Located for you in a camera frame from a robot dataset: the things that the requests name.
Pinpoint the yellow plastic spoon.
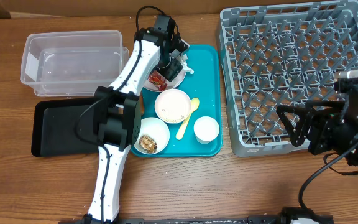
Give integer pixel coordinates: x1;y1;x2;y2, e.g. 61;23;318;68
175;98;200;140

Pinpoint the white cup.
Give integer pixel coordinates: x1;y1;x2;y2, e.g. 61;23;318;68
194;116;220;144

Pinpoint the brown food chunk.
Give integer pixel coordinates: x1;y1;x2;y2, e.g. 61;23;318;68
139;134;157;154

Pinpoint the pink rice bowl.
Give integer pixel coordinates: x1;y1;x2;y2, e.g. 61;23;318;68
155;89;191;124

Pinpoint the small white bowl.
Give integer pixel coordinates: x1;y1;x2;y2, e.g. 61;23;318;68
133;118;170;156

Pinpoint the red snack wrapper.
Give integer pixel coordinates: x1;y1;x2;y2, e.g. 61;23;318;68
148;70;167;91

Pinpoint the teal serving tray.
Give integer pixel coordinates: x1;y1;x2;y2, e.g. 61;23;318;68
128;44;223;158

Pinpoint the carrot piece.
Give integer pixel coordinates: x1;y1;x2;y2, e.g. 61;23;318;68
139;94;145;116

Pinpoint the large white plate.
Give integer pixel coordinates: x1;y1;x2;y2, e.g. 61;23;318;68
144;70;187;92

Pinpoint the white napkin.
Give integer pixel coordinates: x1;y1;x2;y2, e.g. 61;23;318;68
180;54;194;74

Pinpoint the clear plastic bin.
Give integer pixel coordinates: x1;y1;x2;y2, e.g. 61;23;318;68
20;30;129;97

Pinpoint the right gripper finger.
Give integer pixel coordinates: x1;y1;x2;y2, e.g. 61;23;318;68
283;115;311;147
276;100;345;124

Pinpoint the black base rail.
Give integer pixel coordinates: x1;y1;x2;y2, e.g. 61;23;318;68
57;207;335;224

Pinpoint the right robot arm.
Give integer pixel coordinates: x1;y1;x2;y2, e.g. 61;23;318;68
277;100;358;166

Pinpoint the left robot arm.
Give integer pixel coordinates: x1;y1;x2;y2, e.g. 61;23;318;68
81;14;189;223

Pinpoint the black plastic tray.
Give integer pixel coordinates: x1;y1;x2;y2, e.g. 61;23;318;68
31;97;108;157

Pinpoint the grey dishwasher rack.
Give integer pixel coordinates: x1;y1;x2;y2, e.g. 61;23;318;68
218;1;358;157

